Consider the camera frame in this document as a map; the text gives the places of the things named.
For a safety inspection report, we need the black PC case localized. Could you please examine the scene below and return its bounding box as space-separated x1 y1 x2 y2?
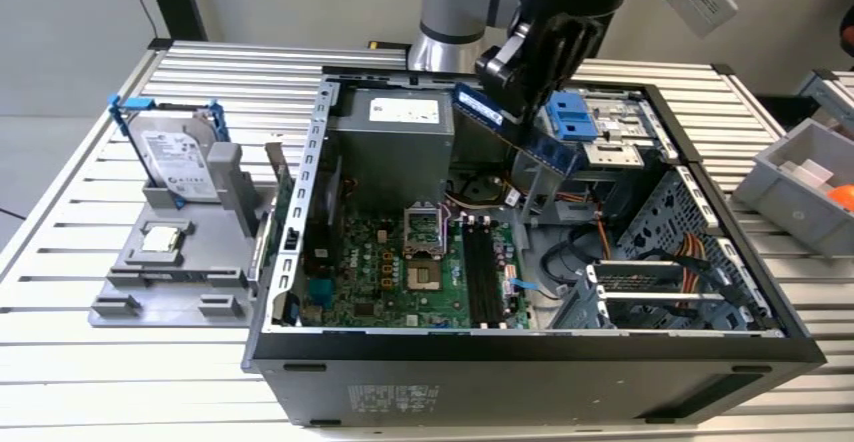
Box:
240 64 829 426

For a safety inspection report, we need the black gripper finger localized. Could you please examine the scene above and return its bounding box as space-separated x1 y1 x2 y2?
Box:
517 11 602 144
474 22 535 123

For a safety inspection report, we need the dark RAM stick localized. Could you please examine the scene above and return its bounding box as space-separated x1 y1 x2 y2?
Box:
451 81 581 179
136 272 212 284

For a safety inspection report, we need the metal socket cover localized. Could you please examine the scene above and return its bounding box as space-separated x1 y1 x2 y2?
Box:
403 201 449 258

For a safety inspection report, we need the black post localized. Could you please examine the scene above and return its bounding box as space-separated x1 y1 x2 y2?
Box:
140 0 208 43

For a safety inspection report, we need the orange yellow wire bundle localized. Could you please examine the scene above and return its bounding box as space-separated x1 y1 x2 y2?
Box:
673 234 709 308

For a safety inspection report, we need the dark red object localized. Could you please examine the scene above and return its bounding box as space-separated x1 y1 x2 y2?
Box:
837 11 854 58

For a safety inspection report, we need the orange ball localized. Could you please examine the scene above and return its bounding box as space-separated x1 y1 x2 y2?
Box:
824 184 854 213

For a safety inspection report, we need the blue drive latch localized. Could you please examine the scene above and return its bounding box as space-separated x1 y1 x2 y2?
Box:
543 90 595 141

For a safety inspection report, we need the hard disk in blue carrier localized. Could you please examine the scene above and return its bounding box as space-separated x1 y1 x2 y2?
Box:
106 94 232 211

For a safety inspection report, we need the white block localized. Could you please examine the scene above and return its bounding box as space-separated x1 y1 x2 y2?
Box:
780 159 836 188

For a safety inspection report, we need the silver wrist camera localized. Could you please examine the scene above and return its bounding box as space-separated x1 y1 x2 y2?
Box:
650 0 741 39

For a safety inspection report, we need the green motherboard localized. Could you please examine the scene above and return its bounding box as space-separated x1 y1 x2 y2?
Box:
297 214 535 331

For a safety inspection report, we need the metal disk bay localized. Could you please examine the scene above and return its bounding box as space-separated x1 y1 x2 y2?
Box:
550 259 736 331

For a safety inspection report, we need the grey crate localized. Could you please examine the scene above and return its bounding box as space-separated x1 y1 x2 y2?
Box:
797 69 854 138

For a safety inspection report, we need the grey plastic bin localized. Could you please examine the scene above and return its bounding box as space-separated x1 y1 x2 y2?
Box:
733 117 854 263

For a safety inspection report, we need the silver CPU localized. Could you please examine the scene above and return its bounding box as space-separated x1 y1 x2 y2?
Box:
136 226 183 253

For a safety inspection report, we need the grey parts rack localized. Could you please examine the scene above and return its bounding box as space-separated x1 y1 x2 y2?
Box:
88 142 282 329

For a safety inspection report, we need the grey metal drive cage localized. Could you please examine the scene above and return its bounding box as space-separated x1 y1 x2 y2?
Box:
513 89 669 223

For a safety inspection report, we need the black round fan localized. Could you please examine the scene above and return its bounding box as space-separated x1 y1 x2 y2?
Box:
459 174 513 209

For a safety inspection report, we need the grey power supply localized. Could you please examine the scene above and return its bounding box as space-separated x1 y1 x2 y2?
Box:
326 86 459 213

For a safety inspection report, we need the CPU socket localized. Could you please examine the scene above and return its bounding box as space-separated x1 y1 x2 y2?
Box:
406 256 446 293

